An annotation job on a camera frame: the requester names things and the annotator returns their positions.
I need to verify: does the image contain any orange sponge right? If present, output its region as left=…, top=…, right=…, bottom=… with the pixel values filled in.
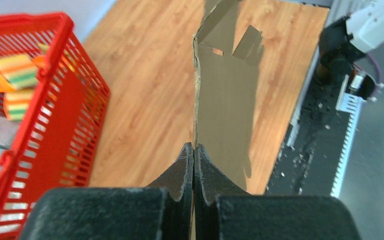
left=32, top=43, right=76, bottom=72

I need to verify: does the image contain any striped sponge lower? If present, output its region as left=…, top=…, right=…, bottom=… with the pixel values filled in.
left=3, top=88, right=35, bottom=122

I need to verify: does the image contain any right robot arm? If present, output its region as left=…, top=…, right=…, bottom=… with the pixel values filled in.
left=316, top=0, right=384, bottom=78

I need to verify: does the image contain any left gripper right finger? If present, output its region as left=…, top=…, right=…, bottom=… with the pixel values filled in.
left=194, top=145, right=361, bottom=240

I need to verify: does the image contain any red plastic shopping basket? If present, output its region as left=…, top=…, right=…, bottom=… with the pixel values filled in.
left=0, top=12, right=110, bottom=240

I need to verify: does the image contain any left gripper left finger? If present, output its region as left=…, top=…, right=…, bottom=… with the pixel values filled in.
left=19, top=143, right=194, bottom=240

